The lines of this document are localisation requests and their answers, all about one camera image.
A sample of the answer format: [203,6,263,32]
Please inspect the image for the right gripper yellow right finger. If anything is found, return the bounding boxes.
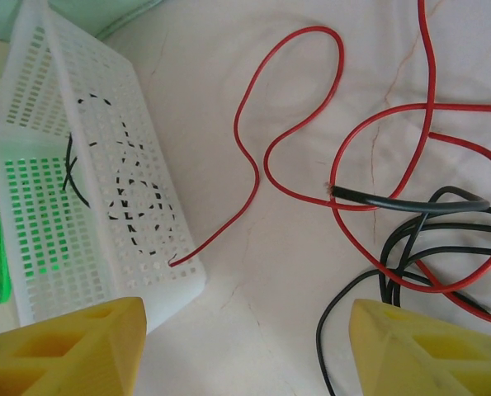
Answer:
[349,299,491,396]

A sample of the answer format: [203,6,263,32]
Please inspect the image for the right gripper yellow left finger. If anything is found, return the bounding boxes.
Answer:
[0,296,149,396]

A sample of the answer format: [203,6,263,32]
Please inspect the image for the thin black cable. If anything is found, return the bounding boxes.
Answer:
[315,185,491,396]
[61,93,177,257]

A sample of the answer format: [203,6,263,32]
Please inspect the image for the thick black cable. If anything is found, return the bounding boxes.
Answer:
[330,186,491,214]

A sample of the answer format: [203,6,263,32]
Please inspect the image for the thin red cable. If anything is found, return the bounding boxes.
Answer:
[329,0,491,327]
[168,25,380,267]

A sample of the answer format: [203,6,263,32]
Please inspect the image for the white plastic basket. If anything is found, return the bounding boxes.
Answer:
[0,0,208,337]

